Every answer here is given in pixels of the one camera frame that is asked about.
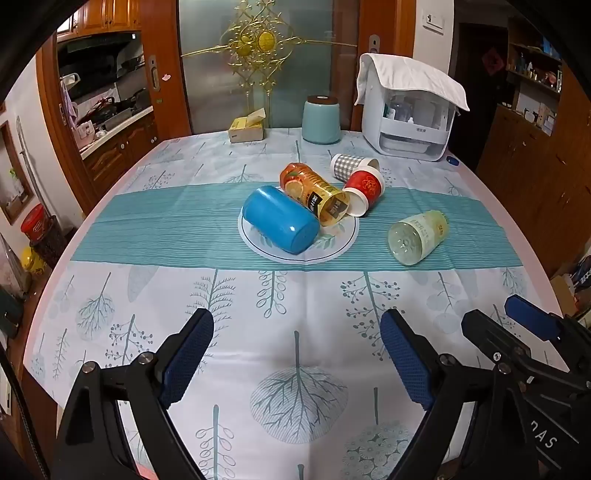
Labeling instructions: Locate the clear green-label bottle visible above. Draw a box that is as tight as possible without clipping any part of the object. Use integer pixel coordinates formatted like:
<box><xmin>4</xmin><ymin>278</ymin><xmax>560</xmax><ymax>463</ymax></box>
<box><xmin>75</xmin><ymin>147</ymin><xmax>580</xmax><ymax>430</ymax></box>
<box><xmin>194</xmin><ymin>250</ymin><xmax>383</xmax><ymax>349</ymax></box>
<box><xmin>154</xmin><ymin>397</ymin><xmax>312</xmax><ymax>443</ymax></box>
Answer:
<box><xmin>387</xmin><ymin>210</ymin><xmax>450</xmax><ymax>267</ymax></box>

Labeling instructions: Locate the white towel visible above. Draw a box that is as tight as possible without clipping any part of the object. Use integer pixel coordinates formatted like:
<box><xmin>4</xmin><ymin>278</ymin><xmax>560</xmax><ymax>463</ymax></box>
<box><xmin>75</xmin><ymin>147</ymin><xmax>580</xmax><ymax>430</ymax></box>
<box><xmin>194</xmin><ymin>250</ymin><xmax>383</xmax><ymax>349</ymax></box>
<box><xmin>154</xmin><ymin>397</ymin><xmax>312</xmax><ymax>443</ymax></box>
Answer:
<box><xmin>355</xmin><ymin>53</ymin><xmax>470</xmax><ymax>112</ymax></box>

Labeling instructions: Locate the cardboard box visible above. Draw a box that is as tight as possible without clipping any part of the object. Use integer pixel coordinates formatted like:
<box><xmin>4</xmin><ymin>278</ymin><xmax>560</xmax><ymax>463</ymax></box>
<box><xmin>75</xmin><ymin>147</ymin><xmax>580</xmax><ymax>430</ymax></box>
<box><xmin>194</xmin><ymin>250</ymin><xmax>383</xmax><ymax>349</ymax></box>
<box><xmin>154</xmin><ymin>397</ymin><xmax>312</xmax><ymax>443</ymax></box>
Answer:
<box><xmin>549</xmin><ymin>274</ymin><xmax>579</xmax><ymax>317</ymax></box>

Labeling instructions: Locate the yellow tissue box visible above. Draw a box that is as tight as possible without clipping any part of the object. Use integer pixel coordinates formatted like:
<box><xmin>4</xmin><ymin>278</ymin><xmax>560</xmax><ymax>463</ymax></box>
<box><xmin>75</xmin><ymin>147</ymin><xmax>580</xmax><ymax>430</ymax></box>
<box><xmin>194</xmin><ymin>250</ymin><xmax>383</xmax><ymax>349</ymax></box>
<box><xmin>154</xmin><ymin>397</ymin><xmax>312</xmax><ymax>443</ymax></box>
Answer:
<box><xmin>228</xmin><ymin>108</ymin><xmax>267</xmax><ymax>144</ymax></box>

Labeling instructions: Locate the red wall decoration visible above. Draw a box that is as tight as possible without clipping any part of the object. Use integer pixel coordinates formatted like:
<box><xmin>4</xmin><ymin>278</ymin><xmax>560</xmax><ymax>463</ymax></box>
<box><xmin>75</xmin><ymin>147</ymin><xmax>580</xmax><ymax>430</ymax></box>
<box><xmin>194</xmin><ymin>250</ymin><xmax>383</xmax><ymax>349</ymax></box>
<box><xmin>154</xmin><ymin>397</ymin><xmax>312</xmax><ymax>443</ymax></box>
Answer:
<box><xmin>482</xmin><ymin>46</ymin><xmax>502</xmax><ymax>77</ymax></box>

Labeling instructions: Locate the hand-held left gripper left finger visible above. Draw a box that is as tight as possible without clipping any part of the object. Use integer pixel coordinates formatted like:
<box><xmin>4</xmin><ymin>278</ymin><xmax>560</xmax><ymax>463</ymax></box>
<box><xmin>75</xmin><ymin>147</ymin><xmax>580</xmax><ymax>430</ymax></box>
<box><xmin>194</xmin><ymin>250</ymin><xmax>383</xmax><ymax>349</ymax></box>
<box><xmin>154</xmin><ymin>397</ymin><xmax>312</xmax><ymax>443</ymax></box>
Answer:
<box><xmin>51</xmin><ymin>308</ymin><xmax>215</xmax><ymax>480</ymax></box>

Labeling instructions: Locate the orange juice bottle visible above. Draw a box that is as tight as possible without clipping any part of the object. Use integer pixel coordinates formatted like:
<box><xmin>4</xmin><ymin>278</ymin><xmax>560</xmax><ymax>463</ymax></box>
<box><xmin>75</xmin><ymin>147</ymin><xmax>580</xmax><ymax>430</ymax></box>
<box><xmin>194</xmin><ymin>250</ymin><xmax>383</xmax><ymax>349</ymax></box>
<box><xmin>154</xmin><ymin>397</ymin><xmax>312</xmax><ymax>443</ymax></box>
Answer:
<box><xmin>280</xmin><ymin>162</ymin><xmax>352</xmax><ymax>228</ymax></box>

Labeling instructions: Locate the dark wicker stand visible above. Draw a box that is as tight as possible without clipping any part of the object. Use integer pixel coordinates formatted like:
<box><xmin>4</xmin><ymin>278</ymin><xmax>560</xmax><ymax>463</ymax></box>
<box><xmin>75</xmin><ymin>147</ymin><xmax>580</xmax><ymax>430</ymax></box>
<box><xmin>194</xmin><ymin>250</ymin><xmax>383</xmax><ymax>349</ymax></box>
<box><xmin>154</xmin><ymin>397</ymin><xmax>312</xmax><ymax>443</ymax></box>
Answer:
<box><xmin>30</xmin><ymin>217</ymin><xmax>70</xmax><ymax>269</ymax></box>

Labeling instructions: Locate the blue plastic cup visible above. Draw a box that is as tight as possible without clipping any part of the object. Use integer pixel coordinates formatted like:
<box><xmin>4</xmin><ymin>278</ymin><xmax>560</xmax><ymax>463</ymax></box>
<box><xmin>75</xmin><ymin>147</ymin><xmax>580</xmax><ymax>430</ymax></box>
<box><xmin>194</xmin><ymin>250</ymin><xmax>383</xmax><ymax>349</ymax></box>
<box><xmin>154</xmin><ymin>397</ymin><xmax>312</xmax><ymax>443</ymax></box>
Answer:
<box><xmin>242</xmin><ymin>185</ymin><xmax>321</xmax><ymax>254</ymax></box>

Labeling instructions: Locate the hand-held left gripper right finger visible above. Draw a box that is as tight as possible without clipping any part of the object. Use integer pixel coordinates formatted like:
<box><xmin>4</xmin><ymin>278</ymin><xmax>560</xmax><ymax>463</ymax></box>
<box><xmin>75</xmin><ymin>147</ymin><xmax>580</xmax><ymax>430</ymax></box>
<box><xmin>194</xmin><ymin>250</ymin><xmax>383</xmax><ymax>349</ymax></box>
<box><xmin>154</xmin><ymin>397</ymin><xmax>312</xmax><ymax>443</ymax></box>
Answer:
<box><xmin>380</xmin><ymin>308</ymin><xmax>542</xmax><ymax>480</ymax></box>

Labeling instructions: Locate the wooden kitchen counter cabinet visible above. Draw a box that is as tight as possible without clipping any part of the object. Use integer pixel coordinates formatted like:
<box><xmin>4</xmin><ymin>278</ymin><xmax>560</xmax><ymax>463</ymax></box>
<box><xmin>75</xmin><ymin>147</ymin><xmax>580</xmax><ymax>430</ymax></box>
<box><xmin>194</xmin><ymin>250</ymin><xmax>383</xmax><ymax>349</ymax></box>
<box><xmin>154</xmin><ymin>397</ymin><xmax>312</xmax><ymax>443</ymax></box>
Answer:
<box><xmin>78</xmin><ymin>106</ymin><xmax>160</xmax><ymax>201</ymax></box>

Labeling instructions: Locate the tree-print tablecloth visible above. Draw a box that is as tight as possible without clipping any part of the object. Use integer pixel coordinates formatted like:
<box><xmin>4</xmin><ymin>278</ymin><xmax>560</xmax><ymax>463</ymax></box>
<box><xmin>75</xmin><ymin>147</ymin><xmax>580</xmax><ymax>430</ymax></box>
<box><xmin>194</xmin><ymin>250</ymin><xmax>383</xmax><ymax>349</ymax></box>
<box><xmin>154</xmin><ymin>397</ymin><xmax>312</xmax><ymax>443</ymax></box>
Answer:
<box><xmin>23</xmin><ymin>127</ymin><xmax>573</xmax><ymax>480</ymax></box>

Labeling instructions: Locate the red paper cup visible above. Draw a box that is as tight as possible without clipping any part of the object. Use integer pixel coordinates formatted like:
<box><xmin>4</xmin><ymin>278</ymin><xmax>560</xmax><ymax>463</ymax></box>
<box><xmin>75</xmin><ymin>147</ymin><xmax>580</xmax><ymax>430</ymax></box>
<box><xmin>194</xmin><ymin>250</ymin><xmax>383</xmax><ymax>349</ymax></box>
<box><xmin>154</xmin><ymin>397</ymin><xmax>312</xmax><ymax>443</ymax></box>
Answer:
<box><xmin>342</xmin><ymin>167</ymin><xmax>385</xmax><ymax>217</ymax></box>

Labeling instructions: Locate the white water dispenser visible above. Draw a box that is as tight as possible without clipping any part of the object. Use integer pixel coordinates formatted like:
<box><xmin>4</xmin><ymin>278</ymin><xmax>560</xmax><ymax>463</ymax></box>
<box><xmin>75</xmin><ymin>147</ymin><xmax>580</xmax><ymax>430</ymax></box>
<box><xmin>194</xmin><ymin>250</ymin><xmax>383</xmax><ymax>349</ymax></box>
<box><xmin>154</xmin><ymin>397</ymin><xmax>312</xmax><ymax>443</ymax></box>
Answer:
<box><xmin>360</xmin><ymin>78</ymin><xmax>458</xmax><ymax>161</ymax></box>

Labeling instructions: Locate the range hood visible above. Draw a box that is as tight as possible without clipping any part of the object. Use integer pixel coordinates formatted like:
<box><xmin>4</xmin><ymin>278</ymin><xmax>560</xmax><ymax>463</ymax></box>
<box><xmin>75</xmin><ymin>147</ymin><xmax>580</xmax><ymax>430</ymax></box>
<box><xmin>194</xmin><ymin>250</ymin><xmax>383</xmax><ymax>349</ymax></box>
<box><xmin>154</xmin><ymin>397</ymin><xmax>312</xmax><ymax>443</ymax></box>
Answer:
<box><xmin>58</xmin><ymin>32</ymin><xmax>141</xmax><ymax>63</ymax></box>

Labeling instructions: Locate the frosted glass door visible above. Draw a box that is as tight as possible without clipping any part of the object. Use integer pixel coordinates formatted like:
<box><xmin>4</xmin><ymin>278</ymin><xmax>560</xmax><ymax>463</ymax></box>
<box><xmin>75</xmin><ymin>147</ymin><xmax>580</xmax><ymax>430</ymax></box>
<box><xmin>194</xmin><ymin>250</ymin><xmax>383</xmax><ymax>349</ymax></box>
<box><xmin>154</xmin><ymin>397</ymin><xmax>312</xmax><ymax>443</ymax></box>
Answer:
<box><xmin>178</xmin><ymin>0</ymin><xmax>361</xmax><ymax>137</ymax></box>

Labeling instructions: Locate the gold door ornament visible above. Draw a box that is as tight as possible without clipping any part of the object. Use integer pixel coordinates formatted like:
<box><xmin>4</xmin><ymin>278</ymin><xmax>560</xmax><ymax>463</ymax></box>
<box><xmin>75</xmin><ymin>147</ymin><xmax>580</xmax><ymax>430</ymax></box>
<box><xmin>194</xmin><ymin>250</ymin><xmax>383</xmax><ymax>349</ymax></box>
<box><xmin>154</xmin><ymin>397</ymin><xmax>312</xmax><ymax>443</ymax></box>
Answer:
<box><xmin>181</xmin><ymin>0</ymin><xmax>358</xmax><ymax>95</ymax></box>

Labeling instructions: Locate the checkered paper cup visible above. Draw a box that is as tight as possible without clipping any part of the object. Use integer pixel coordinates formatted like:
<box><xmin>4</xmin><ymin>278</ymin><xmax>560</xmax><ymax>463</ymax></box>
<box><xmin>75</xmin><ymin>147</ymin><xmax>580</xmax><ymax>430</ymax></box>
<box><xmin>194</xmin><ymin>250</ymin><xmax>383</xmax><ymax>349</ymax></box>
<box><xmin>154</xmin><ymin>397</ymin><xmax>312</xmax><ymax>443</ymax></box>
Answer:
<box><xmin>330</xmin><ymin>154</ymin><xmax>380</xmax><ymax>183</ymax></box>

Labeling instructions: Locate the yellow jar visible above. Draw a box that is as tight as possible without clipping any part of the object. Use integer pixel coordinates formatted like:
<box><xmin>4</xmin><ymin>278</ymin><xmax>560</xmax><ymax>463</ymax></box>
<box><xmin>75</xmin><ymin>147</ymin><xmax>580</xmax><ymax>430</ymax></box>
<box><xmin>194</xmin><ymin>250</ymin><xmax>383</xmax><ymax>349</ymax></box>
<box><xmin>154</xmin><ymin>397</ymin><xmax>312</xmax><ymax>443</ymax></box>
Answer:
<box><xmin>21</xmin><ymin>247</ymin><xmax>47</xmax><ymax>278</ymax></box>

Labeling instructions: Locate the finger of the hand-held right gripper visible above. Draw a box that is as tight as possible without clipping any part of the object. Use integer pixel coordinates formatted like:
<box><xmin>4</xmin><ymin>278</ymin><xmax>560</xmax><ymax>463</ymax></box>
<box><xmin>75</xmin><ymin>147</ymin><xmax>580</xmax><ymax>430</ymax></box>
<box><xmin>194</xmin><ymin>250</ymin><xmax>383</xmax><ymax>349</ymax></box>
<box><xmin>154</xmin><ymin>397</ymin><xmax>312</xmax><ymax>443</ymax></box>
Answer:
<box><xmin>504</xmin><ymin>295</ymin><xmax>591</xmax><ymax>354</ymax></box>
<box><xmin>461</xmin><ymin>310</ymin><xmax>533</xmax><ymax>367</ymax></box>

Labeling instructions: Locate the red lidded container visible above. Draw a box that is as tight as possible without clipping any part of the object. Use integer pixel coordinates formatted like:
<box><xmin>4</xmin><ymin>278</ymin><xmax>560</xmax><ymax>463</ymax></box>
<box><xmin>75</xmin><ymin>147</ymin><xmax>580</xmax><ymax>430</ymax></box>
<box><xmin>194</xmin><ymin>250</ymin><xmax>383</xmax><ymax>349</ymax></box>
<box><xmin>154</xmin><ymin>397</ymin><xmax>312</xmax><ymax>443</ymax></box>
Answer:
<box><xmin>20</xmin><ymin>204</ymin><xmax>49</xmax><ymax>236</ymax></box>

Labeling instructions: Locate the teal canister with brown lid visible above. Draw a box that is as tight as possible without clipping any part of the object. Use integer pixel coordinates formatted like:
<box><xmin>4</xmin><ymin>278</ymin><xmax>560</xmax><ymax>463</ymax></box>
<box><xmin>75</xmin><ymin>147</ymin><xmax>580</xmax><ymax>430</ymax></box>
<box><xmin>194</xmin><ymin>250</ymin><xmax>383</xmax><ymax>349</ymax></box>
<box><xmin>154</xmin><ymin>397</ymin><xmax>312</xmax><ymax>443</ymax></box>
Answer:
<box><xmin>301</xmin><ymin>95</ymin><xmax>341</xmax><ymax>145</ymax></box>

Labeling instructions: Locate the wooden shelf cabinet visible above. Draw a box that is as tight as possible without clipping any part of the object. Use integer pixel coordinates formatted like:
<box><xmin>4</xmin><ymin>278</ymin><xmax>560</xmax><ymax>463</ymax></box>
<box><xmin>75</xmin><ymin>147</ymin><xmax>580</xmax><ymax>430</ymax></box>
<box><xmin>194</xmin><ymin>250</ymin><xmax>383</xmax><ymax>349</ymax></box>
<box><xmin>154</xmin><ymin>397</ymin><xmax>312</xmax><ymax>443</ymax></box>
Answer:
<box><xmin>475</xmin><ymin>16</ymin><xmax>591</xmax><ymax>278</ymax></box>

